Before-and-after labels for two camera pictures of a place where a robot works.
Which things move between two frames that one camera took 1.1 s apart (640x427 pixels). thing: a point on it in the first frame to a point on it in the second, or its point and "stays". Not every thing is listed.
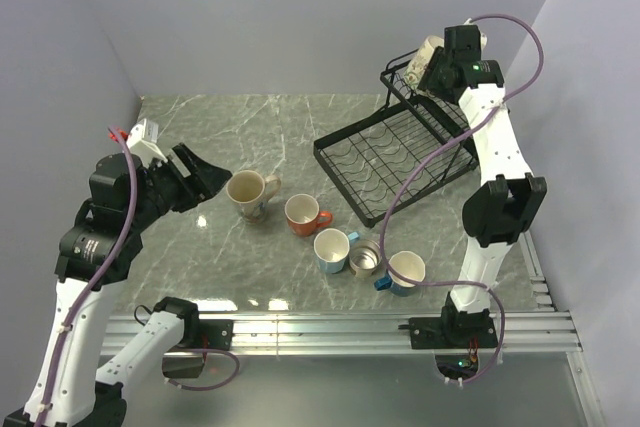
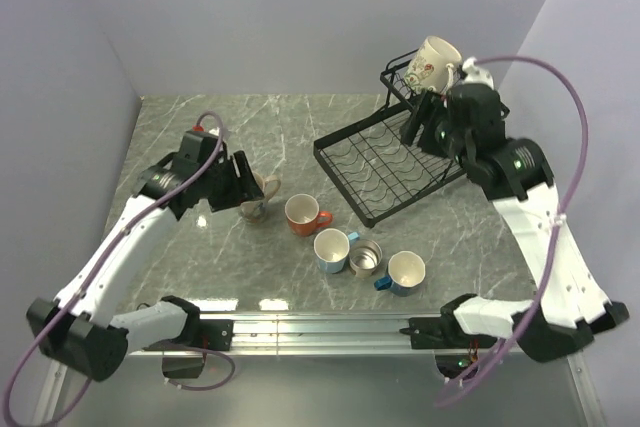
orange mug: [303, 215] stays
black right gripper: [428, 81] to [431, 107]
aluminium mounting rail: [519, 332] stays
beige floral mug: [251, 192] stays
